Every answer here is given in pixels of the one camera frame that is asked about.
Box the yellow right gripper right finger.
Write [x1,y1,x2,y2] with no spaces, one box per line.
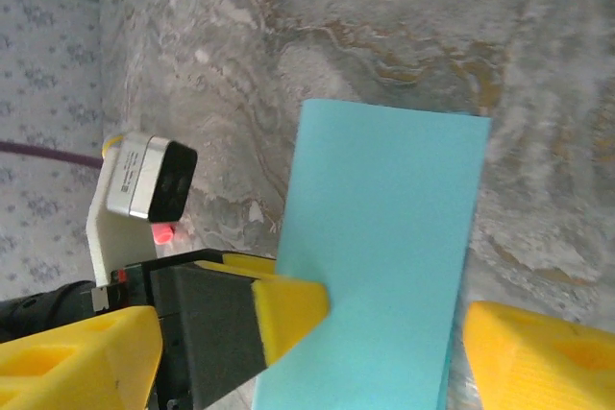
[461,301,615,410]

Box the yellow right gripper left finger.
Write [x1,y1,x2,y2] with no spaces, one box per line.
[0,305,163,410]

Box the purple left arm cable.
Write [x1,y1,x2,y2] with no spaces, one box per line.
[0,139,103,169]

